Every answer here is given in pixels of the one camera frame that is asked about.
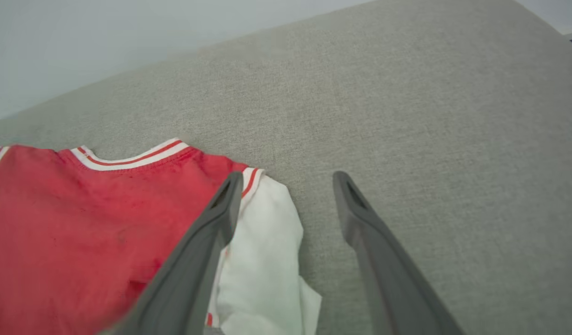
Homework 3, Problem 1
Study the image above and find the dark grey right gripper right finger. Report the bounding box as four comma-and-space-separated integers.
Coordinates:
333, 171, 464, 335

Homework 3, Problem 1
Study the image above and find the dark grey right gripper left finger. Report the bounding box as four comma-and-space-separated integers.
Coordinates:
99, 171, 244, 335

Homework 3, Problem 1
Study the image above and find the red and white shirt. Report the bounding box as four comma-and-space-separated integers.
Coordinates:
0, 138, 322, 335

